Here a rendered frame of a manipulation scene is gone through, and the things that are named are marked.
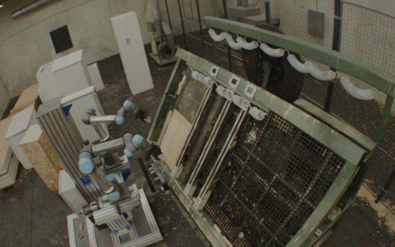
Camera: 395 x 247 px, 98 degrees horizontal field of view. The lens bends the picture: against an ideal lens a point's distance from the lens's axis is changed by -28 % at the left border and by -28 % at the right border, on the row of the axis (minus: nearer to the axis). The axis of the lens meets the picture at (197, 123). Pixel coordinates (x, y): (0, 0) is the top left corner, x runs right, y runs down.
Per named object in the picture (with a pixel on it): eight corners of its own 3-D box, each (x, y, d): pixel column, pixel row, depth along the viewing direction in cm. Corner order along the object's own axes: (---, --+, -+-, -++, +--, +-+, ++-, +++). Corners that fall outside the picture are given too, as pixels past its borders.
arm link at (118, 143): (81, 155, 185) (134, 140, 199) (81, 163, 176) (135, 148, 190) (77, 144, 178) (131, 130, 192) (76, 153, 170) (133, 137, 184)
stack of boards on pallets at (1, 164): (7, 139, 528) (-3, 122, 489) (33, 127, 556) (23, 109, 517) (-11, 199, 341) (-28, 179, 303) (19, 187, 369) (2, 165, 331)
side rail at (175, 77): (154, 139, 306) (147, 138, 299) (185, 59, 274) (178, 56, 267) (156, 141, 301) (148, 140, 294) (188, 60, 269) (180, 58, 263)
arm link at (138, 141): (130, 138, 179) (137, 131, 179) (139, 145, 186) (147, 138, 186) (132, 144, 173) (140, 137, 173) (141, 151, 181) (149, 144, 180)
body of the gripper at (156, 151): (163, 153, 191) (154, 146, 183) (156, 160, 192) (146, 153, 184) (160, 147, 197) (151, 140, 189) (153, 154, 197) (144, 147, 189)
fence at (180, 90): (158, 149, 284) (155, 149, 281) (186, 75, 256) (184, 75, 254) (159, 151, 280) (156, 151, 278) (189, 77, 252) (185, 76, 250)
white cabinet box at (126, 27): (129, 86, 646) (110, 17, 524) (148, 80, 661) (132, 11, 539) (133, 95, 599) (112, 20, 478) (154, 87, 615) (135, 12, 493)
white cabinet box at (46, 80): (49, 87, 575) (40, 65, 533) (66, 80, 591) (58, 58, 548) (45, 99, 514) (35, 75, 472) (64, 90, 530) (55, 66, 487)
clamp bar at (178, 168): (175, 173, 248) (155, 173, 233) (221, 68, 214) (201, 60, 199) (179, 179, 241) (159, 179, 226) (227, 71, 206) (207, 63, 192)
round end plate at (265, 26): (240, 89, 258) (235, 18, 210) (244, 87, 260) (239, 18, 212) (295, 122, 199) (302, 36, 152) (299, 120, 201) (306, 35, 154)
